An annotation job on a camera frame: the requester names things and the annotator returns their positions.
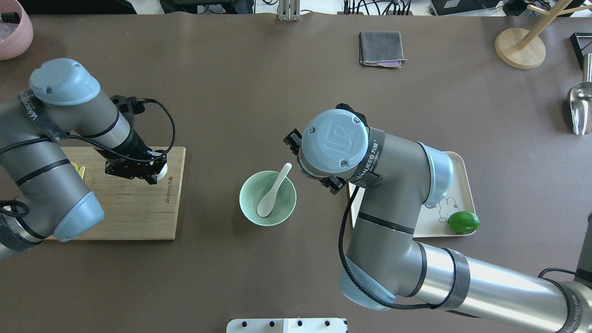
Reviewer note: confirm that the metal scoop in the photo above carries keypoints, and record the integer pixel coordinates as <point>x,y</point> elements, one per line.
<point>580,100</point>

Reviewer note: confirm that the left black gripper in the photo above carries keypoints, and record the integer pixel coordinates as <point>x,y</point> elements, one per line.
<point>134,145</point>

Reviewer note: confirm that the grey folded cloth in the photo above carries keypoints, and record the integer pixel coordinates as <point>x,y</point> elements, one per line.
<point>381,49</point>

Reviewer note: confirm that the white ceramic soup spoon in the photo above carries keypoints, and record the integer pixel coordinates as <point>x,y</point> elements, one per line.
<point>267,203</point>

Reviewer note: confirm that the mint green bowl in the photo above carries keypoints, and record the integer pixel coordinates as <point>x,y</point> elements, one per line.
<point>256,187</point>

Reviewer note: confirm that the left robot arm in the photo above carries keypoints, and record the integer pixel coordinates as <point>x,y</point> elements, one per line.
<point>55,201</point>

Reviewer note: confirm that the cream rabbit serving tray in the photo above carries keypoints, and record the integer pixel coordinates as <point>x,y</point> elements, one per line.
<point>432,219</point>

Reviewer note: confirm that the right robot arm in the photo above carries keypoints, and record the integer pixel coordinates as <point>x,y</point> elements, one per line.
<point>384,267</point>

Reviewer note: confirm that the pink bowl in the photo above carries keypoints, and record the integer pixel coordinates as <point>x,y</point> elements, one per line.
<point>20,37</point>

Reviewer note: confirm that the black tray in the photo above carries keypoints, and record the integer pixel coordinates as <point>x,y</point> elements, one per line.
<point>580,41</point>

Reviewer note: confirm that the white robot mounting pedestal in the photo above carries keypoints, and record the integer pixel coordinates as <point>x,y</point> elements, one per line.
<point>288,325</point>

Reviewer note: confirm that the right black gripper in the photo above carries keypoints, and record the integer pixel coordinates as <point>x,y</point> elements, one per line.
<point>292,140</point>

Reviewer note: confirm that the green lime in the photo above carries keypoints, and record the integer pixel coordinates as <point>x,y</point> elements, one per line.
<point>464,222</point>

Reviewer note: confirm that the yellow plastic knife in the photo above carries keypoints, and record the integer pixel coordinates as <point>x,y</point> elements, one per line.
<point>81,171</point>

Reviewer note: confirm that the wooden cutting board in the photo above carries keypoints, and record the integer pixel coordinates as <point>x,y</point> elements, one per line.
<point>134,210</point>

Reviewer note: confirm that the wooden mug tree stand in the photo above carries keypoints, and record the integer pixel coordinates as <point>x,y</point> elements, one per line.
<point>522,48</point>

